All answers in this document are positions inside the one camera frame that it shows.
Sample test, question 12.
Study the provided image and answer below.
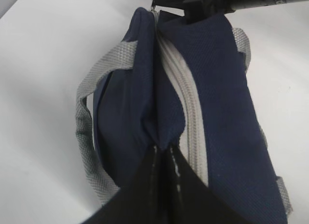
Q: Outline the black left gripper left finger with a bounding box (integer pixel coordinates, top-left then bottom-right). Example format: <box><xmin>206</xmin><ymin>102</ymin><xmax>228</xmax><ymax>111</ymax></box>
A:
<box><xmin>84</xmin><ymin>146</ymin><xmax>160</xmax><ymax>224</ymax></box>

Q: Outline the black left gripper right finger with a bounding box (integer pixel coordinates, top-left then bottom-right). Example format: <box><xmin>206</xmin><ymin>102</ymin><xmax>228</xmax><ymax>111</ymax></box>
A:
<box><xmin>164</xmin><ymin>143</ymin><xmax>213</xmax><ymax>224</ymax></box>

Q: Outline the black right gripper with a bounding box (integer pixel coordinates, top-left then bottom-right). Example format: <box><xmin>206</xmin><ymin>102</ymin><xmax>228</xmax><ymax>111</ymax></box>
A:
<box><xmin>152</xmin><ymin>0</ymin><xmax>234</xmax><ymax>24</ymax></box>

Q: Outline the navy blue lunch bag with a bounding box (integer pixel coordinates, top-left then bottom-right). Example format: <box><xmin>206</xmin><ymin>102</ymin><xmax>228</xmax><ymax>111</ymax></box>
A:
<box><xmin>75</xmin><ymin>8</ymin><xmax>292</xmax><ymax>224</ymax></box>

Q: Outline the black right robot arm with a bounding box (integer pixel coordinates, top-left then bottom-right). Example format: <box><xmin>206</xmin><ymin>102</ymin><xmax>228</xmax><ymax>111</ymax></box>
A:
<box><xmin>152</xmin><ymin>0</ymin><xmax>308</xmax><ymax>23</ymax></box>

